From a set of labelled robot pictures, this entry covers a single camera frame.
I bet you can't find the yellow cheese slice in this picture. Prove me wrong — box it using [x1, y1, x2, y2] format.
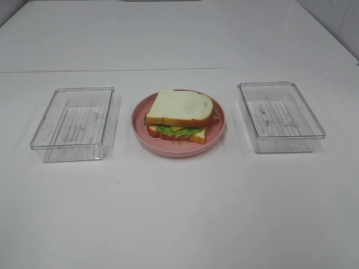
[171, 126, 184, 132]

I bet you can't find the green lettuce leaf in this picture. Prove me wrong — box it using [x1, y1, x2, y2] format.
[150, 125, 206, 138]

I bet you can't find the bread slice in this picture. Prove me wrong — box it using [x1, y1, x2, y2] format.
[145, 88, 214, 127]
[147, 124, 206, 145]

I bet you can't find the bacon strip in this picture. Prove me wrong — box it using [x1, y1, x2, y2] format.
[211, 112, 220, 122]

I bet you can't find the pink round plate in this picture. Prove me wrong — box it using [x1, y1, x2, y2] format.
[131, 93, 226, 158]

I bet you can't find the left clear plastic tray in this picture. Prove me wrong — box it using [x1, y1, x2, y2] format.
[30, 86, 121, 163]

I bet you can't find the clear plastic tray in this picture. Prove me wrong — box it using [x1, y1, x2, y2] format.
[30, 86, 121, 163]
[238, 82, 326, 154]

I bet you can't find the right clear plastic tray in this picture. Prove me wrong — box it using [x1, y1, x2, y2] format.
[238, 82, 326, 154]

